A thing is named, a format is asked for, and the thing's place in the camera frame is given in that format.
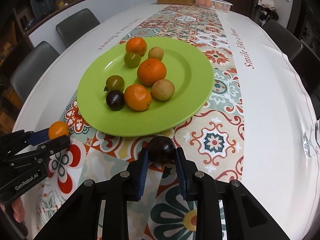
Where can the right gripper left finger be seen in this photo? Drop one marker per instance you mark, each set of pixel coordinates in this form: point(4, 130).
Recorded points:
point(78, 217)

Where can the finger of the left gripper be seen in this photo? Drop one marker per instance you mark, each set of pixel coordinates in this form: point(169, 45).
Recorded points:
point(36, 138)
point(46, 149)

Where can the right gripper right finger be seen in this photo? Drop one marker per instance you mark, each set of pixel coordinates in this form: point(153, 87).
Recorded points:
point(224, 206)

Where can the small orange kumquat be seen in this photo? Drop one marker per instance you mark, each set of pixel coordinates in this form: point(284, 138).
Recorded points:
point(58, 129)

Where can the dark plum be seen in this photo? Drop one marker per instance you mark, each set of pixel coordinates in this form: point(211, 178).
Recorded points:
point(161, 150)
point(115, 100)

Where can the green tomato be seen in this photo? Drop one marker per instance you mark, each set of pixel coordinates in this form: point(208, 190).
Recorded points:
point(114, 82)
point(132, 60)

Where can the small orange mandarin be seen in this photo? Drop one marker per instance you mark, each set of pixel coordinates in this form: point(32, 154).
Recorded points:
point(137, 97)

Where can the large orange mandarin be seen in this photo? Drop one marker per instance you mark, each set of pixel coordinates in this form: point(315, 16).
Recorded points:
point(151, 71)

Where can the tan longan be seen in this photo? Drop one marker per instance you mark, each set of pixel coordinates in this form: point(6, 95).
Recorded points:
point(163, 90)
point(156, 53)

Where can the left hand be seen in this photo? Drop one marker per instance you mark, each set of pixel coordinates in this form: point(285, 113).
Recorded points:
point(18, 209)

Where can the grey chair near left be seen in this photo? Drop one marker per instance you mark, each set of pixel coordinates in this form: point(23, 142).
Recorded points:
point(29, 71)

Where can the grey chair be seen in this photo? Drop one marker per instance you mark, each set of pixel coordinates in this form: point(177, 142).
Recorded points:
point(285, 40)
point(76, 26)
point(29, 71)

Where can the patterned table runner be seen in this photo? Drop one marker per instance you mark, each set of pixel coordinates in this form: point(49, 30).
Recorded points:
point(213, 138)

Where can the clear water bottle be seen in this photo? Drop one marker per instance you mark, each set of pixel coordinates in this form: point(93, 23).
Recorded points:
point(311, 142)

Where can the white tablecloth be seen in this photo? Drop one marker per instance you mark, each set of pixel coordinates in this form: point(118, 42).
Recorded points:
point(277, 109)

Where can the grey chair far left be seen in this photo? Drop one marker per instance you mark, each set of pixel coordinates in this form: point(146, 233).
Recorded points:
point(76, 26)

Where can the black coffee machine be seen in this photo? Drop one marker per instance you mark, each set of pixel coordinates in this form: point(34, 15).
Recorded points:
point(42, 8)

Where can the grey chair right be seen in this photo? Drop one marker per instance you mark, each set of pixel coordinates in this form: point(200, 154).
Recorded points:
point(285, 40)

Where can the plastic fruit basket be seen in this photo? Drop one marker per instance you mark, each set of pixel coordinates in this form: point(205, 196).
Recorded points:
point(218, 5)

